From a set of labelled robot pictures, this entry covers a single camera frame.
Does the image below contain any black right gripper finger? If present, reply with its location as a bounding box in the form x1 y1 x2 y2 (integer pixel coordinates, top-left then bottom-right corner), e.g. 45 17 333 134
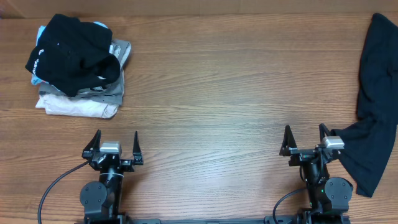
318 123 331 142
279 125 298 156

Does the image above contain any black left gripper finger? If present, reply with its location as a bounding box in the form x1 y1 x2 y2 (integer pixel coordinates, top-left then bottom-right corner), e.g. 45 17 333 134
132 131 144 165
81 129 101 158

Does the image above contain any dark navy t-shirt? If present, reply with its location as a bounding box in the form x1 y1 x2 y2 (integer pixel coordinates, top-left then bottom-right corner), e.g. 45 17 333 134
332 13 397 197

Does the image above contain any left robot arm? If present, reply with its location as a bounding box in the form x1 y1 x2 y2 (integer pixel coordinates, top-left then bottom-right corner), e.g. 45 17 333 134
80 130 144 223

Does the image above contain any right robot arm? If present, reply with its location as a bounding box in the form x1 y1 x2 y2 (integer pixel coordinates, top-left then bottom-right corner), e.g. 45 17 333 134
272 124 353 224

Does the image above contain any cream folded garment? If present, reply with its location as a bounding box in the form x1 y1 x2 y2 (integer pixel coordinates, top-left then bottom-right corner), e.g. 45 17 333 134
35 94 119 119

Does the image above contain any black folded garment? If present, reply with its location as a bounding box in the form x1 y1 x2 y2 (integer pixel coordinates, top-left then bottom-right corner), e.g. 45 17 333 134
25 14 120 97

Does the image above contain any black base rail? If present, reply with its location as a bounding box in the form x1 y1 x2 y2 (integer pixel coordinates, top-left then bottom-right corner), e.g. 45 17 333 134
78 216 351 224

